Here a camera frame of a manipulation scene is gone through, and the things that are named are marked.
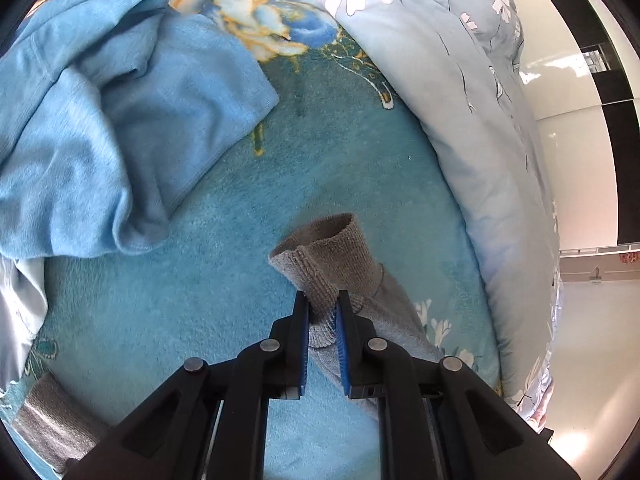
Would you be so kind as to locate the grey knit sweater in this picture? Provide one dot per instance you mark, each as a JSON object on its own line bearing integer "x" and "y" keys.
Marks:
{"x": 330, "y": 260}

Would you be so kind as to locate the teal floral blanket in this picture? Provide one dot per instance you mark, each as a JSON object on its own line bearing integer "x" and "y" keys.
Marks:
{"x": 325, "y": 160}

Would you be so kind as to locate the glossy white wardrobe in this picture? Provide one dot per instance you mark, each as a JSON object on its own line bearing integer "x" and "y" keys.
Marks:
{"x": 565, "y": 90}

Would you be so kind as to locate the pale blue floral quilt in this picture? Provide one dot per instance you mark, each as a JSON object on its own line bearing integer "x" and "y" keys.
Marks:
{"x": 450, "y": 85}

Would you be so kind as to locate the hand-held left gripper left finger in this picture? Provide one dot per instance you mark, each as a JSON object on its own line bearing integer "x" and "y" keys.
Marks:
{"x": 301, "y": 342}

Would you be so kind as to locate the light blue sweater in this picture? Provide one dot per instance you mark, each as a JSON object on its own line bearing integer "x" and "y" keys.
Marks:
{"x": 100, "y": 135}

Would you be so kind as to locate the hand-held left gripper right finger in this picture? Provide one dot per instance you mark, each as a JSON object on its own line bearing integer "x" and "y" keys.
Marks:
{"x": 342, "y": 342}

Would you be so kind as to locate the white satin garment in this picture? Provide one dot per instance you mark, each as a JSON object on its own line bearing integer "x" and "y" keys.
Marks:
{"x": 20, "y": 310}

